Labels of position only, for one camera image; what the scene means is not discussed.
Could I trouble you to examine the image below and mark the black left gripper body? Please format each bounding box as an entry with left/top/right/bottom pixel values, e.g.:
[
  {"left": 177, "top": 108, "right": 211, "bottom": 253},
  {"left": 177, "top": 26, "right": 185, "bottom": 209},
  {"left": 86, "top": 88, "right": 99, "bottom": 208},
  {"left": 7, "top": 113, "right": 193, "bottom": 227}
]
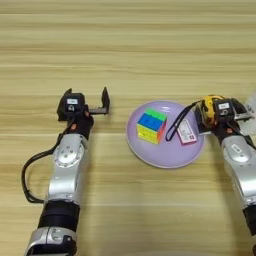
[{"left": 59, "top": 107, "right": 103, "bottom": 139}]

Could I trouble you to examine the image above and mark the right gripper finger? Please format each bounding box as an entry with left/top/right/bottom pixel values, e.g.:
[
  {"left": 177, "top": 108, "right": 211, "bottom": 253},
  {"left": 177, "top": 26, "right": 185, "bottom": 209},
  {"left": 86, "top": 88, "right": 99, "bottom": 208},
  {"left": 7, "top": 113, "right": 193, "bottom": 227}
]
[
  {"left": 194, "top": 106, "right": 211, "bottom": 134},
  {"left": 233, "top": 98, "right": 254, "bottom": 121}
]

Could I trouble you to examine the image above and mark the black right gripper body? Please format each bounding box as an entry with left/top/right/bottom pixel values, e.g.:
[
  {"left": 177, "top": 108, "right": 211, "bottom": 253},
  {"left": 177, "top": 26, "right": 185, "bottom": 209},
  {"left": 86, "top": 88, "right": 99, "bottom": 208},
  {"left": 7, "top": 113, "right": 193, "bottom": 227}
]
[{"left": 208, "top": 115, "right": 239, "bottom": 143}]

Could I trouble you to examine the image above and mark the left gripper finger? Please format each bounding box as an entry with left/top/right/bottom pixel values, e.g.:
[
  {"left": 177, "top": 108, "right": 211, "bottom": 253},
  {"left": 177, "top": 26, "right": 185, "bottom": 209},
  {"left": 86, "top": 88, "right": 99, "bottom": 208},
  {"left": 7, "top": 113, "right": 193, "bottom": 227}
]
[
  {"left": 56, "top": 88, "right": 73, "bottom": 121},
  {"left": 100, "top": 87, "right": 111, "bottom": 115}
]

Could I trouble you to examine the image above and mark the yellow black tape measure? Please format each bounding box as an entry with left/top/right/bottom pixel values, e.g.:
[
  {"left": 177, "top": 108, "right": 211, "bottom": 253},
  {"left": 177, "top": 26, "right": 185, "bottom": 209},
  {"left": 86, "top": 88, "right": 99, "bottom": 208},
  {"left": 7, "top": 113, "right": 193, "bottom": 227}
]
[{"left": 198, "top": 94, "right": 226, "bottom": 130}]

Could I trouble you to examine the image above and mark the black tape measure strap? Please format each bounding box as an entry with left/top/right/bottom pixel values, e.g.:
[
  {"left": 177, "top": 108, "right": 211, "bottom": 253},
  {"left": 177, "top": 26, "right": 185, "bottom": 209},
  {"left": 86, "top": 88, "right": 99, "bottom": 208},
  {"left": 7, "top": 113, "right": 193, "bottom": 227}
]
[{"left": 165, "top": 100, "right": 203, "bottom": 143}]

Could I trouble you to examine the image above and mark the colourful puzzle cube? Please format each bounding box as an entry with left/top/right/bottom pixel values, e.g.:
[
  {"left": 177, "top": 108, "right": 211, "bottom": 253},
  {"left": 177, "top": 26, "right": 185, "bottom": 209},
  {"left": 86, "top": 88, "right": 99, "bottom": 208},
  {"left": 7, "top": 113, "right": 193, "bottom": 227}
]
[{"left": 136, "top": 108, "right": 168, "bottom": 145}]

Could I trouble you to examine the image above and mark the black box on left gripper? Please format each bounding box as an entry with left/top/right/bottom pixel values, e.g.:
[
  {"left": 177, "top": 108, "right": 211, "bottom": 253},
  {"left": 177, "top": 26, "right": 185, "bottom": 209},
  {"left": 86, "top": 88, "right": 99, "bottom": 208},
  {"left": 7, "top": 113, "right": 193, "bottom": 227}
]
[{"left": 57, "top": 93, "right": 86, "bottom": 116}]

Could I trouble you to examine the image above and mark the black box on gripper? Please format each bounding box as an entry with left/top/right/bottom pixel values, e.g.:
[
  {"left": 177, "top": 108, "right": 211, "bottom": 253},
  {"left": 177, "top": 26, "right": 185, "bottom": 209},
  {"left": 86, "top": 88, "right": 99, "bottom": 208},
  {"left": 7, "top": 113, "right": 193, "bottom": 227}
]
[
  {"left": 213, "top": 98, "right": 236, "bottom": 118},
  {"left": 57, "top": 93, "right": 86, "bottom": 116}
]

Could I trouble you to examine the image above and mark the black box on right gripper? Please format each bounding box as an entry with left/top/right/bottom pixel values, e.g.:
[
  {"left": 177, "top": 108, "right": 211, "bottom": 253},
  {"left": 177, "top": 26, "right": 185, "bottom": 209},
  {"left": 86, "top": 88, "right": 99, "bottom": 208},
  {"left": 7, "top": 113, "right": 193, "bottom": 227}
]
[{"left": 213, "top": 98, "right": 236, "bottom": 118}]

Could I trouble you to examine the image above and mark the purple round plate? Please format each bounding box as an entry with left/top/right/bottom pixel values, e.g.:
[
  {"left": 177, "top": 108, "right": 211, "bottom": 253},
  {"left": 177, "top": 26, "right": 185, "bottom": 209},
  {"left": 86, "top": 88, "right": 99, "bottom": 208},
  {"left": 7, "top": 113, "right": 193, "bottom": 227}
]
[{"left": 125, "top": 99, "right": 205, "bottom": 169}]

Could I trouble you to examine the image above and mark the pink white strap tag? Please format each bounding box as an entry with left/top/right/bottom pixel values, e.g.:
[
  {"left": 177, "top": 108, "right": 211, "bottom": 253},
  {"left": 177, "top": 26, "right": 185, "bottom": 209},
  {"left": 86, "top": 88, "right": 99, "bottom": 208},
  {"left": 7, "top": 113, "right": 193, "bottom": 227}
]
[{"left": 175, "top": 119, "right": 198, "bottom": 147}]

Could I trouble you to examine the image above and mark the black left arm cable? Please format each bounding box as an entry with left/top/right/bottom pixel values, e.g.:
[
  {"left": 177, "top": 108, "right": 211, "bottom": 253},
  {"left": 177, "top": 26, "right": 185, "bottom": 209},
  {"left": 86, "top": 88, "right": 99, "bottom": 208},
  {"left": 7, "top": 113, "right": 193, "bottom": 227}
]
[{"left": 20, "top": 121, "right": 74, "bottom": 204}]

